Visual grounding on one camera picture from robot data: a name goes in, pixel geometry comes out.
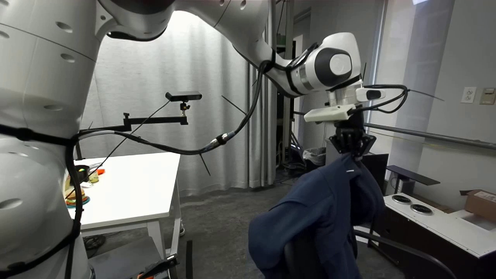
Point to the grey toy oven black top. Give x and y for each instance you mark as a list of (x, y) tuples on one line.
[(412, 175)]

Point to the black tool red tip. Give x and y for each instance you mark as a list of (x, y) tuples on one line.
[(156, 266)]

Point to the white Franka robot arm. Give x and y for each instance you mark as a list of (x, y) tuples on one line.
[(31, 102)]

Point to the beige wall plate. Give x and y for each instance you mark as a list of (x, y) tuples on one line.
[(488, 96)]

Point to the yellow toy food pile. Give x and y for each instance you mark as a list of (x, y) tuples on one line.
[(71, 195)]

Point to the brown cardboard box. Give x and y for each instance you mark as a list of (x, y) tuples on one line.
[(480, 201)]

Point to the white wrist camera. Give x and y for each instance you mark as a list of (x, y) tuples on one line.
[(368, 94)]

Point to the black drawer cabinet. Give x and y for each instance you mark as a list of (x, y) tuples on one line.
[(378, 167)]

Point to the black stereo camera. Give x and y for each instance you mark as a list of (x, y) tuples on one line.
[(182, 96)]

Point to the blue hoodie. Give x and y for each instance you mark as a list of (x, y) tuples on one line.
[(319, 211)]

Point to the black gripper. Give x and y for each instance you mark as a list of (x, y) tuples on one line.
[(350, 128)]

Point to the white table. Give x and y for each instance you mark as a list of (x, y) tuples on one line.
[(128, 186)]

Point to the orange and green toy food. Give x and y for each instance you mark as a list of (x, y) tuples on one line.
[(96, 172)]

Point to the grey wall rail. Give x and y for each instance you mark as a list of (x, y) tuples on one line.
[(427, 133)]

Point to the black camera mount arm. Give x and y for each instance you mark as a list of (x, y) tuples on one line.
[(148, 121)]

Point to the grey pleated curtain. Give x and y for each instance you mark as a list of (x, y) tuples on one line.
[(179, 66)]

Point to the white light switch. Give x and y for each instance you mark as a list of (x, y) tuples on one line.
[(468, 94)]

